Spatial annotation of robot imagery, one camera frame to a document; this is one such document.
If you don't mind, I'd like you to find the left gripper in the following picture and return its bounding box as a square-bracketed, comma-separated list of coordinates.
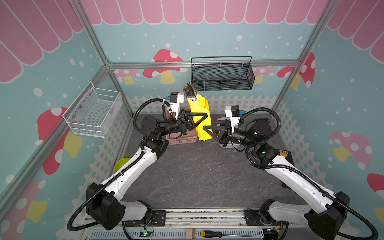
[158, 109, 209, 137]

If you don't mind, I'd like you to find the yellow paper napkin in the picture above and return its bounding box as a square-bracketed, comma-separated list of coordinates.
[186, 93, 213, 142]

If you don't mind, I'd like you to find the spoon with teal handle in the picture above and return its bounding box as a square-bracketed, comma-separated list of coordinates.
[183, 84, 198, 103]

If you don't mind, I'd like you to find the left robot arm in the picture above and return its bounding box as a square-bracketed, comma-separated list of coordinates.
[67, 110, 208, 232]

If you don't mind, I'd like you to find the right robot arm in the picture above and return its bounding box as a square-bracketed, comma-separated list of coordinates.
[203, 116, 379, 240]

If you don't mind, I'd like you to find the pink plastic basket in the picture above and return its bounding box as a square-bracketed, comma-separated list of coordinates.
[166, 107, 198, 145]

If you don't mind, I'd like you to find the black box yellow label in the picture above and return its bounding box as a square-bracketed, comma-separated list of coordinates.
[278, 150, 295, 189]

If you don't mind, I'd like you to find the green plastic bowl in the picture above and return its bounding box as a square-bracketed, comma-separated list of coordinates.
[114, 158, 130, 173]

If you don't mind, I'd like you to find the yellow black screwdriver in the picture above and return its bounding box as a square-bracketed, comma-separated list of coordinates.
[201, 230, 253, 238]

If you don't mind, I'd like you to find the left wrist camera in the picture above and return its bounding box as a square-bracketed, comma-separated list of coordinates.
[170, 92, 185, 119]

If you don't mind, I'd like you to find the black wire mesh basket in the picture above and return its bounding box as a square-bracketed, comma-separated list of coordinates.
[191, 56, 256, 91]

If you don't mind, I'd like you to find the white wire mesh basket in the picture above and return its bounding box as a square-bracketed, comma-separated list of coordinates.
[63, 82, 123, 138]

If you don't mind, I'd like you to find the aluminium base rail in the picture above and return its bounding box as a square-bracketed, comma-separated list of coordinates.
[80, 207, 331, 240]

